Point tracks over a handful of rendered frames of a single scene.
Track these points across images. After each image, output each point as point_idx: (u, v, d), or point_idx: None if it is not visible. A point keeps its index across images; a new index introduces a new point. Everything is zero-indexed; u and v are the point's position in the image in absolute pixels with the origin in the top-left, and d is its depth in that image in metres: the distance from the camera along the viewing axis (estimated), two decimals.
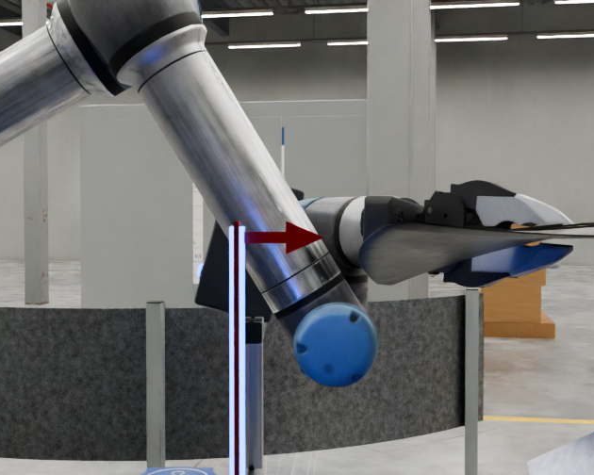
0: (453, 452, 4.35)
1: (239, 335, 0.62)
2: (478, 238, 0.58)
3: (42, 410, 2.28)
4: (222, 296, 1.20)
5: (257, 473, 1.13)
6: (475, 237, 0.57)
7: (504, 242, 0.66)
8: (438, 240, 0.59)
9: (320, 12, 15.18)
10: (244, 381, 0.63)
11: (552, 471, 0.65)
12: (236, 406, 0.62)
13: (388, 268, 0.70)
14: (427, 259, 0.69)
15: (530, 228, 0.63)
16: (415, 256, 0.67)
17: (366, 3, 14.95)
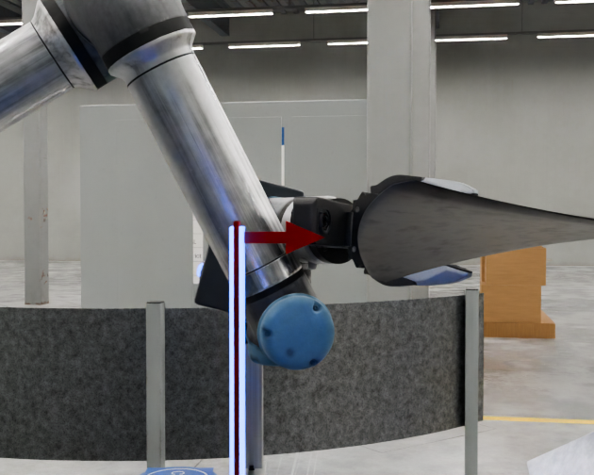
0: (453, 452, 4.35)
1: (239, 335, 0.62)
2: (479, 216, 0.58)
3: (42, 410, 2.28)
4: (222, 296, 1.20)
5: (257, 473, 1.13)
6: (476, 212, 0.57)
7: (503, 237, 0.65)
8: (439, 217, 0.59)
9: (320, 12, 15.18)
10: (244, 381, 0.63)
11: (552, 471, 0.65)
12: (236, 406, 0.62)
13: (386, 256, 0.70)
14: (425, 251, 0.69)
15: None
16: (413, 244, 0.67)
17: (366, 3, 14.95)
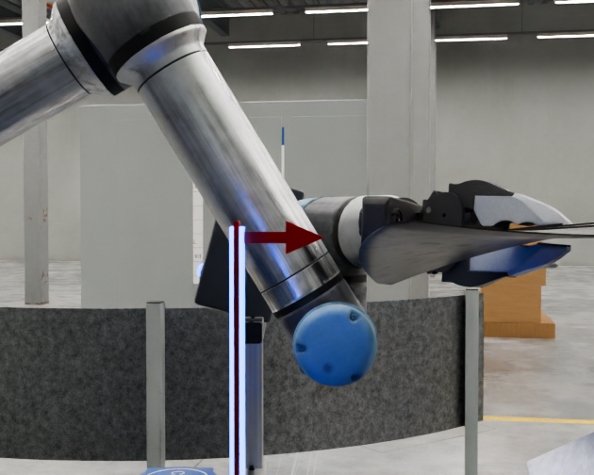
0: (453, 452, 4.35)
1: (239, 335, 0.62)
2: None
3: (42, 410, 2.28)
4: (222, 296, 1.20)
5: (257, 473, 1.13)
6: None
7: None
8: None
9: (320, 12, 15.18)
10: (244, 381, 0.63)
11: (552, 471, 0.65)
12: (236, 406, 0.62)
13: None
14: None
15: None
16: None
17: (366, 3, 14.95)
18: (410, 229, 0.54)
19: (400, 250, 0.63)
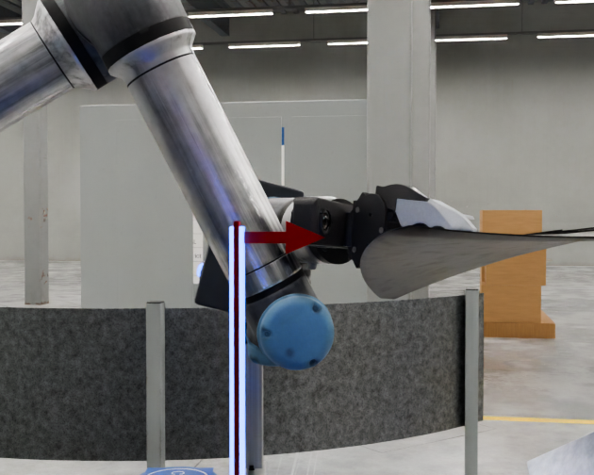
0: (453, 452, 4.35)
1: (239, 335, 0.62)
2: None
3: (42, 410, 2.28)
4: (222, 296, 1.20)
5: (257, 473, 1.13)
6: None
7: None
8: None
9: (320, 12, 15.18)
10: (244, 381, 0.63)
11: (552, 471, 0.65)
12: (236, 406, 0.62)
13: None
14: None
15: None
16: None
17: (366, 3, 14.95)
18: (409, 235, 0.54)
19: (401, 260, 0.64)
